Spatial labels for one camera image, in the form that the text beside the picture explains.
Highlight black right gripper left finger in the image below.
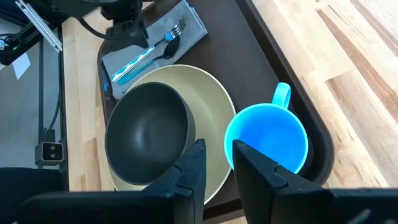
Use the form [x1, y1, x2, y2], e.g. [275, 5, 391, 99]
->
[18, 139, 208, 224]

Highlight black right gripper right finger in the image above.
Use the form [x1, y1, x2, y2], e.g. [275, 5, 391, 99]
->
[232, 139, 398, 224]

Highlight spoon with teal handle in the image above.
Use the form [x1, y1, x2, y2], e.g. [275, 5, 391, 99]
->
[117, 36, 181, 86]

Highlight light blue plastic mug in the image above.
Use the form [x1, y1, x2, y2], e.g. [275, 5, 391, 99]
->
[223, 82, 310, 175]

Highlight grey cloth napkin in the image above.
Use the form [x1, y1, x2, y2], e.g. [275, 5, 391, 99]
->
[101, 0, 208, 100]

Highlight dark grey bowl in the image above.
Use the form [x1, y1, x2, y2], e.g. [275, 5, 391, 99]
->
[104, 82, 197, 186]

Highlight beige round plate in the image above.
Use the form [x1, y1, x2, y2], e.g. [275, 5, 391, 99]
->
[108, 64, 237, 206]

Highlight dark brown serving tray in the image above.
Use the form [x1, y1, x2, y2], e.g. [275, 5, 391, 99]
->
[96, 0, 335, 223]

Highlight silver aluminium bar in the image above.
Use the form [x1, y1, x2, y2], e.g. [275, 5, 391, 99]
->
[14, 0, 63, 53]

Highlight black box with green light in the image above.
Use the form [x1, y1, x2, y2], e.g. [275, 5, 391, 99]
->
[0, 29, 43, 67]

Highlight white floor paper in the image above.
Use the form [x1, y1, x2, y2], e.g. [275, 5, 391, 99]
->
[11, 52, 32, 80]

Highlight small black table camera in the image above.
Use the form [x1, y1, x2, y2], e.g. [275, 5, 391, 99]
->
[34, 141, 65, 166]

